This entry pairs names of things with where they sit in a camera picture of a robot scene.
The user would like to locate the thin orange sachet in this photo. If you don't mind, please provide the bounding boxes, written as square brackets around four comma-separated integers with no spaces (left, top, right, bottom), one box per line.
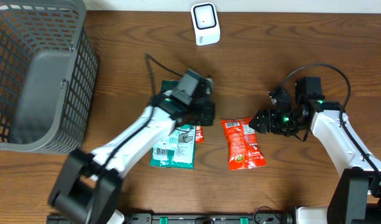
[195,126,204,143]

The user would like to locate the green 3M gloves package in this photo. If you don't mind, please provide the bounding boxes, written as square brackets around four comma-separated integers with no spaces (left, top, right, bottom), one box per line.
[149,79,198,170]

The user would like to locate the light green wipes pack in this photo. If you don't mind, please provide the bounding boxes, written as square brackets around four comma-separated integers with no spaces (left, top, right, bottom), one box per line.
[152,130,180,161]

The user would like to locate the large orange snack bag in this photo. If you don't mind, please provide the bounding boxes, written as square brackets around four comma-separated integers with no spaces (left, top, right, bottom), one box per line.
[221,118,267,170]

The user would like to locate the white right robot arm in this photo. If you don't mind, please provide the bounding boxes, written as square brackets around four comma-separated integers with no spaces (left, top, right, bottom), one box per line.
[249,88,381,223]

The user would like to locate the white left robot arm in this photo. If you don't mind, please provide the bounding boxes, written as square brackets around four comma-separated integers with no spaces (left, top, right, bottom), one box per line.
[48,88,215,223]

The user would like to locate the white barcode scanner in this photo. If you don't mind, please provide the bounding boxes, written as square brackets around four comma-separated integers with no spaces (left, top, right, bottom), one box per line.
[190,2,221,46]

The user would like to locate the grey plastic mesh basket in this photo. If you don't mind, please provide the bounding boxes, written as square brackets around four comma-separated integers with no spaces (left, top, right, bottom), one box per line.
[0,0,99,154]

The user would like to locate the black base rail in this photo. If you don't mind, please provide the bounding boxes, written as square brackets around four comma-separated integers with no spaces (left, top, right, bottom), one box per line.
[107,210,298,224]

